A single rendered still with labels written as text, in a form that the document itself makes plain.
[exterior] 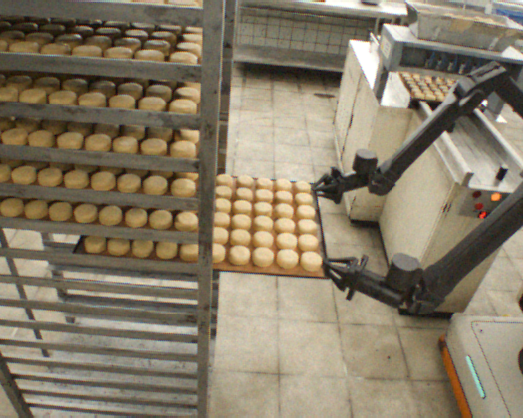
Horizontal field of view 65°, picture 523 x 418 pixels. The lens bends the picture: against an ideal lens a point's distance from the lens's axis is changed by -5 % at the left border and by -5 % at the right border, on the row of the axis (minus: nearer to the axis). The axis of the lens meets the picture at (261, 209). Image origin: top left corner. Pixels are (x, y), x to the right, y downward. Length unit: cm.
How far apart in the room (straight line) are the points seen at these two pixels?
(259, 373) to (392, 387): 59
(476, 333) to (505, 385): 25
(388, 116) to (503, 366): 131
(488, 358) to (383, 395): 46
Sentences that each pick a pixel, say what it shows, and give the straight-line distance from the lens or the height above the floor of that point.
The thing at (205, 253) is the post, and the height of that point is 104.
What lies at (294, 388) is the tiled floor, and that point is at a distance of 195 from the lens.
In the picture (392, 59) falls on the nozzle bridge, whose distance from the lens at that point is 227.
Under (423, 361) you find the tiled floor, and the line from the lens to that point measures 221.
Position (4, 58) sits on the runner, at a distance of 84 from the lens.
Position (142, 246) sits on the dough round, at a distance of 103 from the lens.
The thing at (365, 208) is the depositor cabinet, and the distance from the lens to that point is 267.
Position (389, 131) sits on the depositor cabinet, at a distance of 242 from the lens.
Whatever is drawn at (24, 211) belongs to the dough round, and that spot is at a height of 104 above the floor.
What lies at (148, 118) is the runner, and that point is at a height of 132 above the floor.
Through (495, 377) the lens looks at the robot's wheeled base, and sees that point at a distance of 194.
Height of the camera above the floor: 166
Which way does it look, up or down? 37 degrees down
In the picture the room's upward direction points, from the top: 7 degrees clockwise
